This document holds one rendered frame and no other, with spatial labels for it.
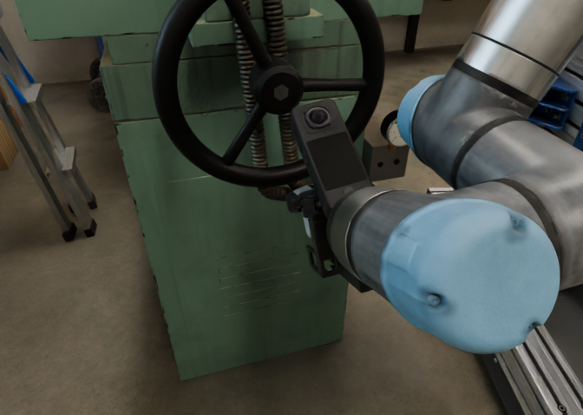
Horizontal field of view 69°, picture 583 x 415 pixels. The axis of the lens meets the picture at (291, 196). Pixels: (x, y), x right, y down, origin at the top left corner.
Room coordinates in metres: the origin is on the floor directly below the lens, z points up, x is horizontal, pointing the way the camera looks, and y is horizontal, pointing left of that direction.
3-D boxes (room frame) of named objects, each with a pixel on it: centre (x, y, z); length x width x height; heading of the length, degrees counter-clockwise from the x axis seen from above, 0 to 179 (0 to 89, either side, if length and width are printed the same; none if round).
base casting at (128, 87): (0.95, 0.15, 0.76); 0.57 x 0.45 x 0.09; 16
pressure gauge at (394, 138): (0.70, -0.19, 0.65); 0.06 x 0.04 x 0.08; 106
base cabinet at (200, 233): (0.94, 0.15, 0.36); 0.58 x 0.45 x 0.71; 16
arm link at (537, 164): (0.23, -0.18, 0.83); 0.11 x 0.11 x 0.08; 16
